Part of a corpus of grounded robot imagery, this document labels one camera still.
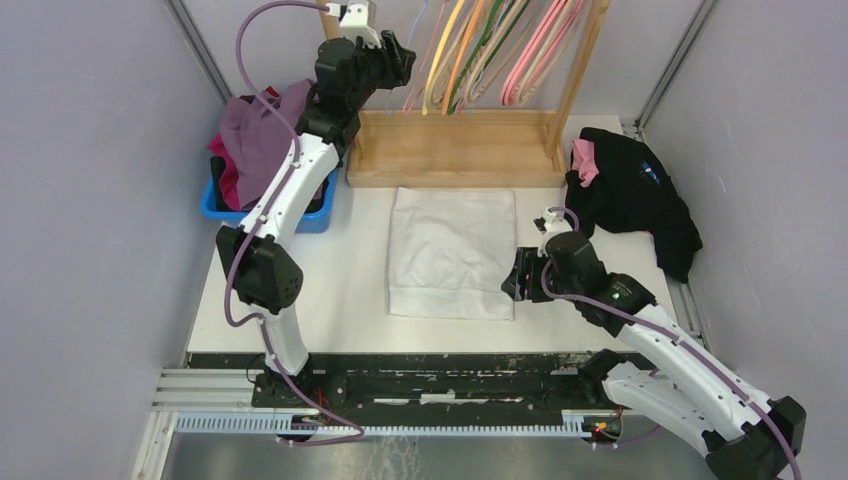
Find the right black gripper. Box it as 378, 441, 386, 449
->
500, 246, 580, 303

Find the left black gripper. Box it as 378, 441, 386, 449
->
348, 31, 417, 112

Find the white skirt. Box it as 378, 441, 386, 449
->
387, 188, 517, 321

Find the purple garment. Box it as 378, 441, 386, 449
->
218, 96, 294, 211

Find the beige wooden hanger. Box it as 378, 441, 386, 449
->
518, 0, 585, 106

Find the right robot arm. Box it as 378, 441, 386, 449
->
502, 231, 807, 479

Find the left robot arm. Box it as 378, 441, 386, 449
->
216, 30, 416, 407

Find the wooden hanger rack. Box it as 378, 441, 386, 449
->
347, 1, 609, 188

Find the orange hanger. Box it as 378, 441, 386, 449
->
441, 0, 488, 115

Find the yellow hanger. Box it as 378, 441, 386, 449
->
421, 0, 466, 116

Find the green hanger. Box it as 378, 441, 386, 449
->
445, 1, 533, 115

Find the pink hanger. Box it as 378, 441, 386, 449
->
500, 0, 588, 107

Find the pink garment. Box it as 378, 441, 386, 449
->
572, 138, 599, 188

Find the black garment pile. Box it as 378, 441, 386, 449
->
564, 127, 703, 283

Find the blue plastic bin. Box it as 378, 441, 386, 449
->
200, 170, 338, 233

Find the magenta garment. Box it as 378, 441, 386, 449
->
207, 134, 242, 212

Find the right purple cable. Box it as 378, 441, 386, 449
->
540, 206, 804, 480

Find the purple cable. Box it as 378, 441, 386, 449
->
540, 206, 804, 480
222, 0, 367, 448

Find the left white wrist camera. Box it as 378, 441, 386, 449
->
339, 0, 382, 49

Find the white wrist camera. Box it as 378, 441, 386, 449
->
339, 0, 382, 49
533, 206, 574, 256

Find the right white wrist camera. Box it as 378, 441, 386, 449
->
533, 206, 574, 256

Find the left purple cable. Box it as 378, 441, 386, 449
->
222, 0, 367, 448

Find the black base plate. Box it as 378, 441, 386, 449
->
188, 350, 652, 427

